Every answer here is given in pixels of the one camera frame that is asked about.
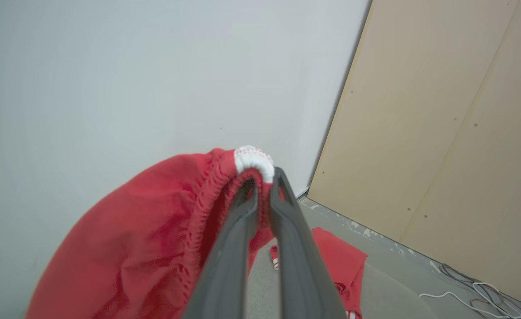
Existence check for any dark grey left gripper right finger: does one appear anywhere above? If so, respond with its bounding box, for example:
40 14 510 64
270 167 347 319

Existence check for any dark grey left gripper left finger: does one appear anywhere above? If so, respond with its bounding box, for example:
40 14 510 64
183 179 259 319

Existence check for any red garment with white cuffs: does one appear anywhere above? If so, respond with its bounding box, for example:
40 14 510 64
25 145 287 319

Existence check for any grey floor cable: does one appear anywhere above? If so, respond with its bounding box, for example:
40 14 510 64
439 264 509 311

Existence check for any beige wooden wall panel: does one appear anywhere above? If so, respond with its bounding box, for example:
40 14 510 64
307 0 520 242
400 0 521 306

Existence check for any white floor cable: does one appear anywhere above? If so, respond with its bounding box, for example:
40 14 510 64
419 282 521 319

